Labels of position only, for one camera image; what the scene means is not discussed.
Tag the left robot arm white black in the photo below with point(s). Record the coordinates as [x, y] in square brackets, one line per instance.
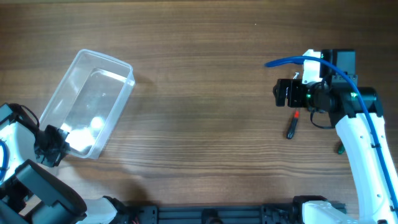
[31, 194]

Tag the clear plastic container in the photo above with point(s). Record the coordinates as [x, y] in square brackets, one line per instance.
[89, 100]

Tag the green screwdriver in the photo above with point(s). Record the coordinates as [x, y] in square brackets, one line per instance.
[341, 148]

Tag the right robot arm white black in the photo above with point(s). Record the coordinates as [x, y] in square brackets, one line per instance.
[356, 115]

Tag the black red screwdriver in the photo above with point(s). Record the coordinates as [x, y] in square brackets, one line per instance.
[293, 124]

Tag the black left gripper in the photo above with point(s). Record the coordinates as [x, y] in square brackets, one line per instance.
[53, 160]

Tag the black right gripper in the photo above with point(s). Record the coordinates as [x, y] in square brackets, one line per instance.
[295, 86]

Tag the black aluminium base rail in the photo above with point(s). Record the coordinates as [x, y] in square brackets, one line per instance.
[255, 214]

